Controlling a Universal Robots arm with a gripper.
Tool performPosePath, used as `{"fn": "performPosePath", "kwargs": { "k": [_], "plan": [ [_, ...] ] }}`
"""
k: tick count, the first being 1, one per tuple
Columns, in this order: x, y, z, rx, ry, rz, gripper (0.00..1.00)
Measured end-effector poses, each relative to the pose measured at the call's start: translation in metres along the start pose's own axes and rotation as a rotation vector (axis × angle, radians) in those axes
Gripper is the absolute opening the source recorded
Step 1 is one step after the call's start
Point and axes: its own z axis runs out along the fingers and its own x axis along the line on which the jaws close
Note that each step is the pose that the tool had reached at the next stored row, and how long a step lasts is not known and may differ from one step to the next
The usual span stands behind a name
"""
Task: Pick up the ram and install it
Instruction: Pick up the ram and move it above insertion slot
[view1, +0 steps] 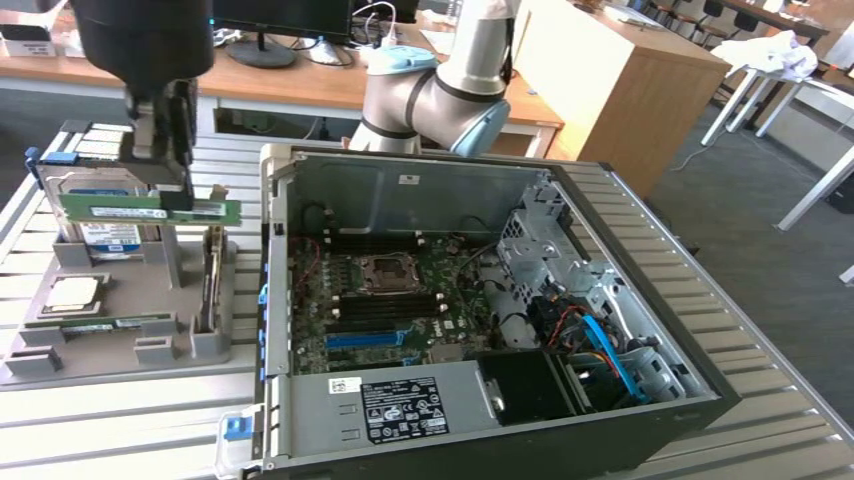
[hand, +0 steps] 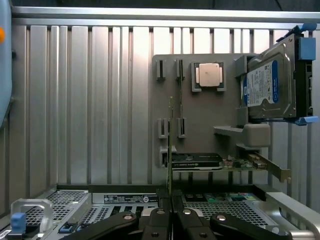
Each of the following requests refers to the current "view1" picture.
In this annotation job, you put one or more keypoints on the white power adapter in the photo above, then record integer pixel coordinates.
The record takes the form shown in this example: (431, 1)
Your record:
(391, 33)

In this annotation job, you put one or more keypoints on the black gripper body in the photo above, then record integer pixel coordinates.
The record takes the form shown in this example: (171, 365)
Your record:
(143, 35)

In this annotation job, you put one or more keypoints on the metal CPU socket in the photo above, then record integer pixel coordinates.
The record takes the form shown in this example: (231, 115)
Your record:
(386, 272)

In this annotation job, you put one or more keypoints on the metal disk bay cage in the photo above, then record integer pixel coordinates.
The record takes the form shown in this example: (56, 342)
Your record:
(554, 250)

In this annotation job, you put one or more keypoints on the green RAM stick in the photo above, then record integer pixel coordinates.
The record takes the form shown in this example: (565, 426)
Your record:
(100, 323)
(107, 207)

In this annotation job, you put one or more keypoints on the black computer monitor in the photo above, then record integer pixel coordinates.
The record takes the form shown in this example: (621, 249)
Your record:
(280, 20)

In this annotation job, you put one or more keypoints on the green motherboard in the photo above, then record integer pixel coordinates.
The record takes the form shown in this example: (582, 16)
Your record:
(394, 320)

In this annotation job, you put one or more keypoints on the blue case latch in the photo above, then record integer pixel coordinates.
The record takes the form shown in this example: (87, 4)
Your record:
(234, 428)

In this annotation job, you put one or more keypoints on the silver CPU chip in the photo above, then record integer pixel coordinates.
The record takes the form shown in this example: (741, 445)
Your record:
(72, 294)

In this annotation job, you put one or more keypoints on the white labelled box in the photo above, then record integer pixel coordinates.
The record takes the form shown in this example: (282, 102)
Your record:
(34, 42)

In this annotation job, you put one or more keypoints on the grey power supply unit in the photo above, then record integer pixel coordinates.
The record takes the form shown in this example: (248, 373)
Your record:
(401, 405)

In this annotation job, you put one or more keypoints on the blue expansion slot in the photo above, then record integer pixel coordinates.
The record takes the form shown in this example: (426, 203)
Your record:
(361, 341)

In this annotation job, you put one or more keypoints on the crumpled white cloth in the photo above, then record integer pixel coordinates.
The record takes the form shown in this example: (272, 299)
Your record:
(774, 55)

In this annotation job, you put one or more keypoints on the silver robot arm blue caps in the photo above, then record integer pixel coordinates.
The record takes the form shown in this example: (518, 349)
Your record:
(461, 65)

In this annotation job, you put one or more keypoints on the wooden cabinet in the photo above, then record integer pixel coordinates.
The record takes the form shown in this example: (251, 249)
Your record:
(614, 85)

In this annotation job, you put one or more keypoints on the hard disk blue label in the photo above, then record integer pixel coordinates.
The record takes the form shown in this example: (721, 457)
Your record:
(100, 235)

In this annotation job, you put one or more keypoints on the upright expansion card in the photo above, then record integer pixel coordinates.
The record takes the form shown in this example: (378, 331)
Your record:
(215, 260)

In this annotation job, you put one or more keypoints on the black RAM slot bank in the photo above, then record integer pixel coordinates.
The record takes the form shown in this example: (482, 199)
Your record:
(390, 306)
(374, 241)

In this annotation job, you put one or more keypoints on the black open PC case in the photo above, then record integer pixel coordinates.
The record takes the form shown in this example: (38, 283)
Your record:
(467, 300)

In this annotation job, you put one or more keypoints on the dark wooden table with chairs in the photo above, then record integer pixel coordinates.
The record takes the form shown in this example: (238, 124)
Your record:
(734, 15)

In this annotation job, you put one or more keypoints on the white frame table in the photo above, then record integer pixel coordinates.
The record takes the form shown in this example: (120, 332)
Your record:
(788, 130)

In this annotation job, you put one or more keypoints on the long wooden desk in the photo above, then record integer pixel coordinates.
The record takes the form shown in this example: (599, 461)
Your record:
(280, 85)

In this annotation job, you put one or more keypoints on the grey parts rack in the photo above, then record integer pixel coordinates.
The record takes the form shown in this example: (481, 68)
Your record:
(127, 300)

